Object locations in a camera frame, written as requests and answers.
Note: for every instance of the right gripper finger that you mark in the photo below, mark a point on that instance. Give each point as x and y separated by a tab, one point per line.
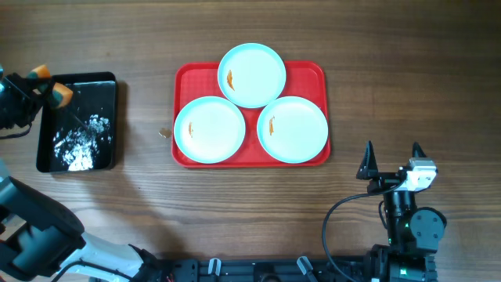
368	168
417	151

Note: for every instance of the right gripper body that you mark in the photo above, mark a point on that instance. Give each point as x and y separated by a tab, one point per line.
383	181

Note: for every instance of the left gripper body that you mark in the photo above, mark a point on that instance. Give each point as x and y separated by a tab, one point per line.
16	104

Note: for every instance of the orange green sponge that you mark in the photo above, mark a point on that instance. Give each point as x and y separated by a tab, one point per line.
58	95

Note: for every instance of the light blue plate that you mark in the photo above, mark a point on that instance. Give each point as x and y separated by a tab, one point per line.
292	129
209	129
251	75

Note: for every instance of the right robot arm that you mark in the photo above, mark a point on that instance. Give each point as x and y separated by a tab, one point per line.
413	233

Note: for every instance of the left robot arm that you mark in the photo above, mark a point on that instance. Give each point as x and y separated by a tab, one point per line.
52	240

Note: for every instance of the red plastic tray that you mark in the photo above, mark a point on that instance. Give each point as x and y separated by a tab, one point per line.
305	79

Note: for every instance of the black water basin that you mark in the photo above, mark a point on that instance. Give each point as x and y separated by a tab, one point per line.
81	136

